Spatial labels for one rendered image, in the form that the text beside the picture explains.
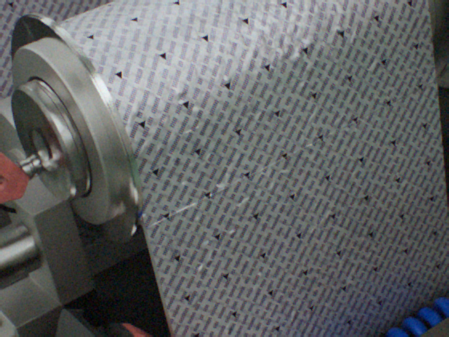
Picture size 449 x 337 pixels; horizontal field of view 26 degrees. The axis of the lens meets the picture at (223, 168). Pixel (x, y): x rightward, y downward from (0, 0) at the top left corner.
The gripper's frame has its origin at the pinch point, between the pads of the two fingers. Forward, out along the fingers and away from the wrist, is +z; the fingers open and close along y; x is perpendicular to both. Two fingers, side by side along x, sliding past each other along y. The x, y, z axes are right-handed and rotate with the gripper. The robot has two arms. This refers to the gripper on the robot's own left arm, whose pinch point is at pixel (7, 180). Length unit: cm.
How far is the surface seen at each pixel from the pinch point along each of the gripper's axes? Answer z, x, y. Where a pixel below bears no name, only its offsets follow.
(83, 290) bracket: 7.8, -5.8, 0.9
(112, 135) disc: 0.4, 5.4, 7.5
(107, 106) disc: -0.6, 6.8, 7.6
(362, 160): 19.2, 8.7, 9.1
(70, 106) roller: -0.8, 5.9, 4.7
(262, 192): 12.0, 4.8, 8.6
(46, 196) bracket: 3.6, -0.7, -0.9
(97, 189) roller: 2.4, 1.8, 5.4
